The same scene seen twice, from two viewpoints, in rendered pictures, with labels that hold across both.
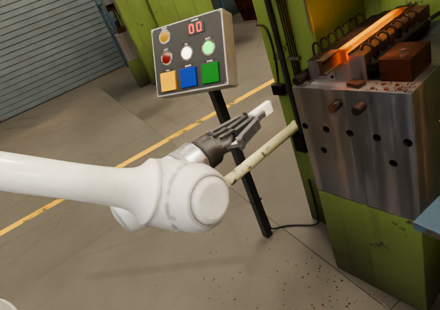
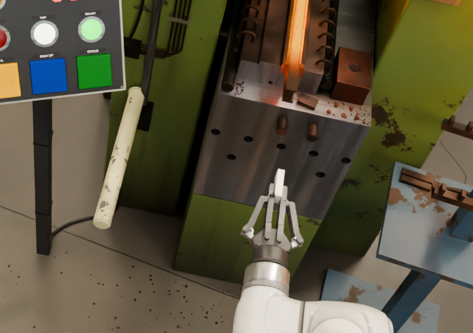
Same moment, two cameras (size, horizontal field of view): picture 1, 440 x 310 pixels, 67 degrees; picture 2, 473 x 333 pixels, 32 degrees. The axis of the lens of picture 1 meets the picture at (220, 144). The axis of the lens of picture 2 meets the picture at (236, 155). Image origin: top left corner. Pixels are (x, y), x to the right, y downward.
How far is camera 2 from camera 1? 1.43 m
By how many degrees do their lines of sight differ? 54
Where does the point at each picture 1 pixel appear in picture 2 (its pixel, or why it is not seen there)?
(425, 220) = (386, 249)
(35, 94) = not seen: outside the picture
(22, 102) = not seen: outside the picture
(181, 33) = not seen: outside the picture
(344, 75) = not seen: hidden behind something
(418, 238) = (312, 233)
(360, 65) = (313, 82)
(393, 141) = (330, 158)
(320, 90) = (263, 105)
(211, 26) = not seen: outside the picture
